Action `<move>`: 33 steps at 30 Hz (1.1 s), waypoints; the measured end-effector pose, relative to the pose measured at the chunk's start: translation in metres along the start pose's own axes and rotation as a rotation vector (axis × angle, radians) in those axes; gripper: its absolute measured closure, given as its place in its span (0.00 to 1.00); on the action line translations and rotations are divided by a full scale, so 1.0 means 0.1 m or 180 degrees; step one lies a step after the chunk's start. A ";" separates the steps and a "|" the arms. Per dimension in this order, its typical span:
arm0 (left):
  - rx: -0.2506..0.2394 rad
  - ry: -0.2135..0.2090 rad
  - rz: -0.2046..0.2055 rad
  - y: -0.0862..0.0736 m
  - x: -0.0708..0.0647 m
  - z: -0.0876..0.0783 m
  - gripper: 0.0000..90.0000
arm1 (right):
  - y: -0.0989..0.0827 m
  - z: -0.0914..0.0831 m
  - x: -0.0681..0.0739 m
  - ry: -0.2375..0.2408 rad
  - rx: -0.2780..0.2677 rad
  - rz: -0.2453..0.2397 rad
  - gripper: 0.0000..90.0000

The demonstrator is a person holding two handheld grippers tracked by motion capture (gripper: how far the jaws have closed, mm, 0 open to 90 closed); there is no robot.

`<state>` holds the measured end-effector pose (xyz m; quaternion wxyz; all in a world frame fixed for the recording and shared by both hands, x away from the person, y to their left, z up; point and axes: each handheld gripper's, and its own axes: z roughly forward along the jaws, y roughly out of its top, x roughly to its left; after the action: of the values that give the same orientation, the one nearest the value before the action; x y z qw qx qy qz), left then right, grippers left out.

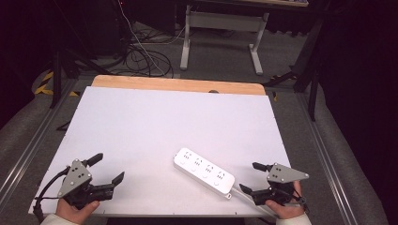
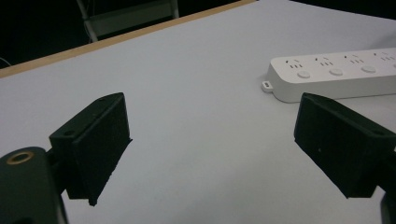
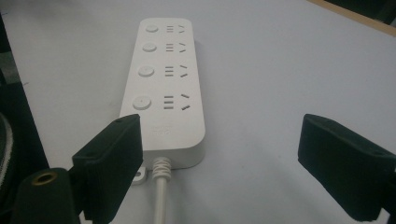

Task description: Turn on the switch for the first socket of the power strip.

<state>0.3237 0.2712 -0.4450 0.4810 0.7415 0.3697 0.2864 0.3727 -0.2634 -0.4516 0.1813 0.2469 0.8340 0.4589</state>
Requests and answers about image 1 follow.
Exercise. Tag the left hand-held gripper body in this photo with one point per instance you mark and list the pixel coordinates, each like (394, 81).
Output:
(75, 178)

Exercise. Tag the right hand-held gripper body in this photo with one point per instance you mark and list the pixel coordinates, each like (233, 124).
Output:
(283, 175)

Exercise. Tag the white power strip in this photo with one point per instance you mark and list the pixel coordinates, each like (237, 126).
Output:
(203, 172)

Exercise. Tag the person's right hand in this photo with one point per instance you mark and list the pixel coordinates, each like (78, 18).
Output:
(289, 209)

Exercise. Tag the person's left hand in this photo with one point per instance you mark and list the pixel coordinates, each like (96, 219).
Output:
(73, 214)

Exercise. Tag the white board table cover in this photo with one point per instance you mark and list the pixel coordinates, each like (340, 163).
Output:
(162, 125)

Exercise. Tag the yellow black floor tape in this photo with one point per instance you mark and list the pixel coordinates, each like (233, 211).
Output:
(45, 86)

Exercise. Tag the black metal stand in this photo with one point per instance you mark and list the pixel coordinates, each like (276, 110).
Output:
(57, 78)
(311, 78)

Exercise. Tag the dark curtain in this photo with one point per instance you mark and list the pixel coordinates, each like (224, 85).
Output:
(363, 93)

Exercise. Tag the grey metal floor rail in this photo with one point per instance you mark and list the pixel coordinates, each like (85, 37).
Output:
(322, 156)
(28, 146)

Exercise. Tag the white metal desk frame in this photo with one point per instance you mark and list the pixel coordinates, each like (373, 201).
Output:
(223, 20)

